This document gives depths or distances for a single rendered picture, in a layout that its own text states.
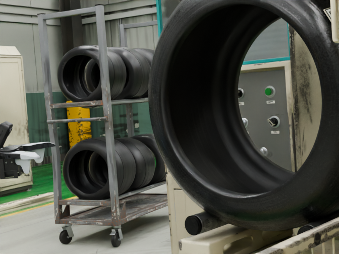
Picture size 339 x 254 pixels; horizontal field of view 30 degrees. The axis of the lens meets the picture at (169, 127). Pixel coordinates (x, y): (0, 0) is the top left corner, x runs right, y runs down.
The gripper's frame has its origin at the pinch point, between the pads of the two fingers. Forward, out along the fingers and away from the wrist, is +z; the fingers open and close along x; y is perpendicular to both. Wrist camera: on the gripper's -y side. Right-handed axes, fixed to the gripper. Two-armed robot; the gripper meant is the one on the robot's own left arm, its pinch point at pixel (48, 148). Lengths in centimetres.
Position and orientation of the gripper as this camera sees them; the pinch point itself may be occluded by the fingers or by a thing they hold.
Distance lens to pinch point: 180.7
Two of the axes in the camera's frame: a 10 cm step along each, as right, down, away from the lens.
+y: 0.9, 9.8, 1.9
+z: 9.9, -0.7, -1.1
